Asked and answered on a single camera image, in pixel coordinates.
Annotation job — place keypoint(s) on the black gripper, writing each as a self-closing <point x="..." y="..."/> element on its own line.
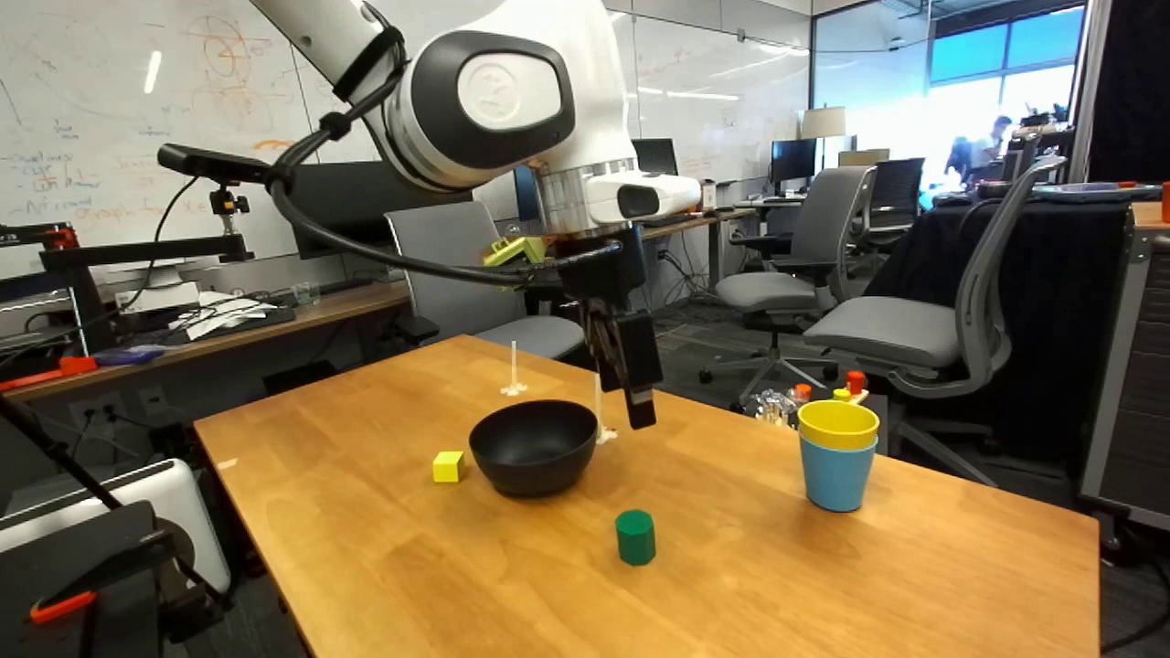
<point x="604" y="275"/>

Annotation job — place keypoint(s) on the green cylinder block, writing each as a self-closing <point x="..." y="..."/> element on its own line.
<point x="633" y="537"/>

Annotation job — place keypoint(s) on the yellow cube block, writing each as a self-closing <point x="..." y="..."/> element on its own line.
<point x="446" y="470"/>

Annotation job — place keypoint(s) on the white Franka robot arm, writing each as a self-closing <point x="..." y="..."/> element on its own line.
<point x="486" y="97"/>

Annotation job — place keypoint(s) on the black bowl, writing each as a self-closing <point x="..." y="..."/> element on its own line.
<point x="536" y="451"/>

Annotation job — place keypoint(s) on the clear plastic stand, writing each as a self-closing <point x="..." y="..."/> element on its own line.
<point x="604" y="431"/>
<point x="512" y="387"/>

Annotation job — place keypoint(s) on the grey office chair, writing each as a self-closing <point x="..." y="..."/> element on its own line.
<point x="778" y="286"/>
<point x="899" y="331"/>
<point x="443" y="278"/>

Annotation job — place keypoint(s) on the orange toy ball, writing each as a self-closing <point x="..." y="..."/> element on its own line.
<point x="800" y="393"/>

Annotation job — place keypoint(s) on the black computer monitor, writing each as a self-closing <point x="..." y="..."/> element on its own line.
<point x="654" y="156"/>
<point x="792" y="158"/>

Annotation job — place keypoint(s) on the yellow plastic cup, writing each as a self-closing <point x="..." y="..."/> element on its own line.
<point x="837" y="426"/>

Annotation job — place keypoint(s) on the colourful stacking toy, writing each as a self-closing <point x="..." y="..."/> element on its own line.
<point x="855" y="386"/>

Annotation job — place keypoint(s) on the blue plastic cup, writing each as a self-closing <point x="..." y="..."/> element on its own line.
<point x="837" y="475"/>

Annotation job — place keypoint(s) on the white shade desk lamp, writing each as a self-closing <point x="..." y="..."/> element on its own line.
<point x="822" y="120"/>

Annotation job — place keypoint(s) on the wooden workbench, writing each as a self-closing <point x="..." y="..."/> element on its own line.
<point x="221" y="335"/>

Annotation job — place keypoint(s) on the black draped cloth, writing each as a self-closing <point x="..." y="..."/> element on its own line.
<point x="1072" y="303"/>

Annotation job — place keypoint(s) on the white rounded equipment housing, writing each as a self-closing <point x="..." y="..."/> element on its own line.
<point x="170" y="512"/>

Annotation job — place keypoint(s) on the black stand with red clamp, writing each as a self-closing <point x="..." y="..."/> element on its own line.
<point x="97" y="587"/>

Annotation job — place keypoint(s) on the black camera on tripod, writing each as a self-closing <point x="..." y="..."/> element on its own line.
<point x="213" y="161"/>

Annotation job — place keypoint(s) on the black metal rail stand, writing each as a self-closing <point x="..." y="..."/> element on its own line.
<point x="120" y="251"/>

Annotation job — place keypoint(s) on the white wall whiteboard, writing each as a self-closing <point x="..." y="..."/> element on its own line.
<point x="97" y="120"/>

